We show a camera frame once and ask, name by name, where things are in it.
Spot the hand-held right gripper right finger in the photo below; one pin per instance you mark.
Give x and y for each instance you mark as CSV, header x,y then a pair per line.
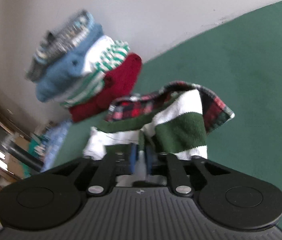
x,y
149,158

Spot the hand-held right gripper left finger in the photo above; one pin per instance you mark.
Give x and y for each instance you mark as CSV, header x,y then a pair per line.
x,y
133,160

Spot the green white striped cardigan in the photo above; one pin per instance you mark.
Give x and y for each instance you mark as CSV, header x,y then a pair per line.
x,y
181,127

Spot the red sweater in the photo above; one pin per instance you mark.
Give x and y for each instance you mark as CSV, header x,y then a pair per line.
x,y
121,82

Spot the blue white patterned cloth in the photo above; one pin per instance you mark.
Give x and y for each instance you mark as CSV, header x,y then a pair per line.
x,y
55,140

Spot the teal cloth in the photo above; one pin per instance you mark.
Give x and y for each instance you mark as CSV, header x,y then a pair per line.
x,y
34,150

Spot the green white striped shirt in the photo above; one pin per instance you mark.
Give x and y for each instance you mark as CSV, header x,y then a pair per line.
x,y
108,60

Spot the blue sweater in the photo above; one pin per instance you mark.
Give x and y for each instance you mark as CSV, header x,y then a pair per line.
x,y
60,77

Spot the white folded garment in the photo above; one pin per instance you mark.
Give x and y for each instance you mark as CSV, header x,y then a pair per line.
x,y
98,52

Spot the green table cover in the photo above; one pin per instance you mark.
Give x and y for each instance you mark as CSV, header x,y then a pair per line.
x,y
256,80

